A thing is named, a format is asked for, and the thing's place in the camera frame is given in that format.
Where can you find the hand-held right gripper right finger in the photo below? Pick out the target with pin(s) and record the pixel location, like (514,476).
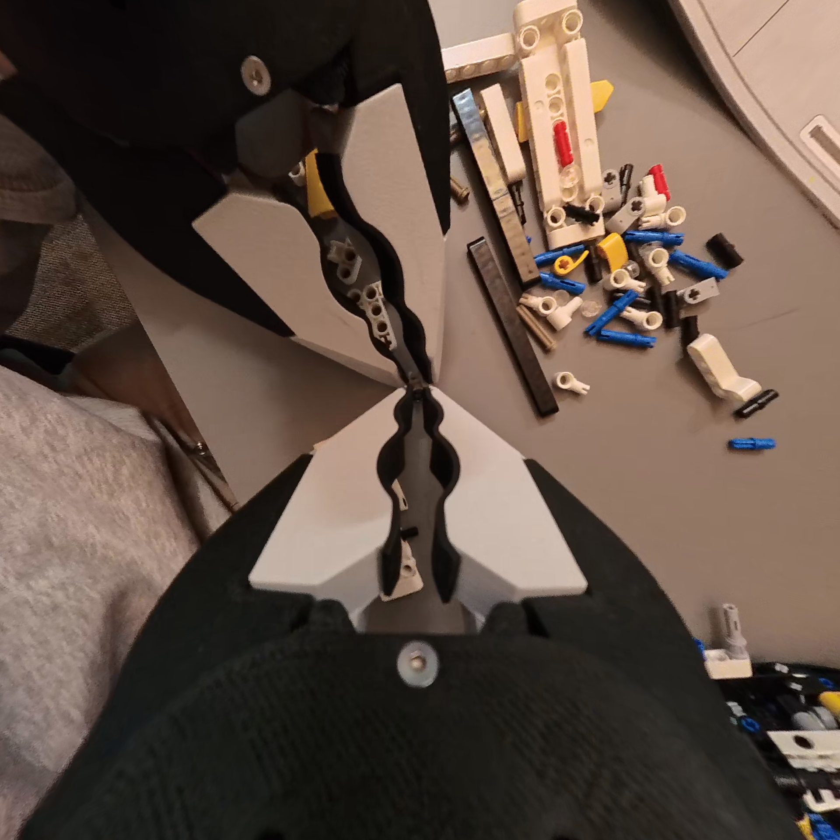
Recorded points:
(512,525)

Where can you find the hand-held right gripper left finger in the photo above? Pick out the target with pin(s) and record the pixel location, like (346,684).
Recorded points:
(328,518)

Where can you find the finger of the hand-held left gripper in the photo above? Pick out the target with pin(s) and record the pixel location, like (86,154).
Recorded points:
(400,197)
(275,262)

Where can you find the white lego panel assembly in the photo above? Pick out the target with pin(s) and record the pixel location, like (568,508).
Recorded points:
(403,571)

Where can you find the black lego pin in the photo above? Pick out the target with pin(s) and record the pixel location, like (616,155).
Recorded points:
(756,403)
(418,384)

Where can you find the small white angled lego beam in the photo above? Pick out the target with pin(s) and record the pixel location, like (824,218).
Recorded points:
(344,259)

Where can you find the long black lego beam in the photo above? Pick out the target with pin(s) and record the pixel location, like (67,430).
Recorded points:
(495,190)
(512,328)

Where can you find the wide white angled lego beam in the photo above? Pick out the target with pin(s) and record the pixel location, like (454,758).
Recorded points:
(377,315)

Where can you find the smooth white lego beam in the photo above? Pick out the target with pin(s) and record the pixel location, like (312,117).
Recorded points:
(504,131)

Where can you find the pile of small lego parts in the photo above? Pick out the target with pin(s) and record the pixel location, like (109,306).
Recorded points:
(643,262)

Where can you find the blue lego pin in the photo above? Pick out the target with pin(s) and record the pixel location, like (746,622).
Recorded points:
(751,444)

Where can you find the white lego block with pins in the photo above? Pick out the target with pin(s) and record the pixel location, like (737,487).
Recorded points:
(718,367)

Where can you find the partly built lego model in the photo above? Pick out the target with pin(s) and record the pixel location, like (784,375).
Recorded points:
(794,741)

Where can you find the lego instruction booklet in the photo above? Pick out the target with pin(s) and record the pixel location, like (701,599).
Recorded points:
(768,85)

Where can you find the small white pin connector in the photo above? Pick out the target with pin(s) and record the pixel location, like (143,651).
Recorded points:
(569,382)

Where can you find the long white lego beam frame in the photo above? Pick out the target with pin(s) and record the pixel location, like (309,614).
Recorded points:
(479,58)

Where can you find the white lego frame red piece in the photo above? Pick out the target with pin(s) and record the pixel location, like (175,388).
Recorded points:
(558,131)

